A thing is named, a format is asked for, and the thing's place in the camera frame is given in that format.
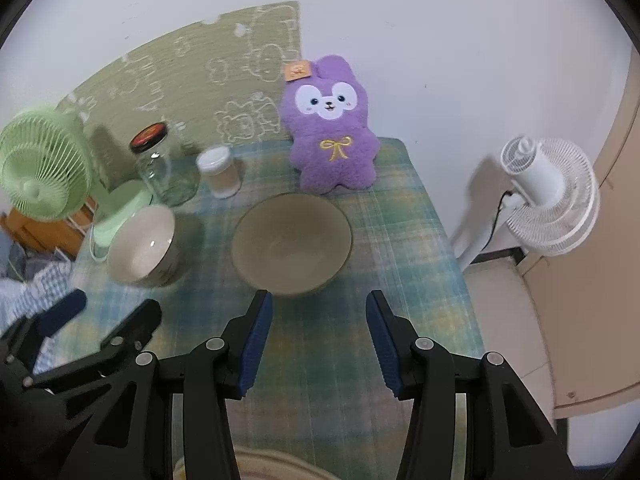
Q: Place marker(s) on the glass jar with dark lid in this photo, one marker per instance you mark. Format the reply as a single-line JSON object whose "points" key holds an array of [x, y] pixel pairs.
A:
{"points": [[165, 175]]}

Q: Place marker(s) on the green desk fan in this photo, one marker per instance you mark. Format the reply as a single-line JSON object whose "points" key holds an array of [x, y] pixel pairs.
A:
{"points": [[40, 160]]}

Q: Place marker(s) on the blue gingham printed blanket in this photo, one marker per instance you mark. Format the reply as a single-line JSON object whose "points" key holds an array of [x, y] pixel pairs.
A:
{"points": [[45, 280]]}

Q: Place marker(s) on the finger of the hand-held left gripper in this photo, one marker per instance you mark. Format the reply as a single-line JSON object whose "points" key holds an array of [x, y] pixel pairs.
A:
{"points": [[62, 310], [130, 325]]}

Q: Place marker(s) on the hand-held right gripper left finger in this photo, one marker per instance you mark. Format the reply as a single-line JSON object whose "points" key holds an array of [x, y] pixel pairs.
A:
{"points": [[255, 345]]}

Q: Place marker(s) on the beige floral ceramic bowl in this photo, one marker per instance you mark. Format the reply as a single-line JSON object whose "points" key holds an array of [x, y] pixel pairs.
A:
{"points": [[140, 245], [290, 245]]}

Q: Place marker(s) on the green patterned wall board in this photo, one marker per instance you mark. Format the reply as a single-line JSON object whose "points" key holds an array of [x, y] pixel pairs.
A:
{"points": [[200, 55]]}

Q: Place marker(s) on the beige door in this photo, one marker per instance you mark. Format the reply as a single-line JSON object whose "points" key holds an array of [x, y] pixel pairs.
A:
{"points": [[600, 310]]}

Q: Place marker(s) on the cotton swab container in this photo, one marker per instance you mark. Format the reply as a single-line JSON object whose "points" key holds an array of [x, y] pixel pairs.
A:
{"points": [[220, 175]]}

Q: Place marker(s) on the small floral ceramic bowl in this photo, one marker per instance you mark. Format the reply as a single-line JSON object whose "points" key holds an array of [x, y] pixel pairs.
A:
{"points": [[280, 460]]}

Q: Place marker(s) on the wooden chair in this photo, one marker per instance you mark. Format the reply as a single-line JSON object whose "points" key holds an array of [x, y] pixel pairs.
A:
{"points": [[40, 237]]}

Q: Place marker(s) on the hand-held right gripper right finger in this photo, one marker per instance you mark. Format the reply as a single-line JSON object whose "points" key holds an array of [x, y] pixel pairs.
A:
{"points": [[387, 350]]}

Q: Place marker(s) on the purple plush bunny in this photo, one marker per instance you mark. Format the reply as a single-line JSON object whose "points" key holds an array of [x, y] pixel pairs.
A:
{"points": [[335, 160]]}

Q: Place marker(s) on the white clip fan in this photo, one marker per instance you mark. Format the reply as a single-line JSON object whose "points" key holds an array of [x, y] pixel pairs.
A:
{"points": [[545, 185]]}

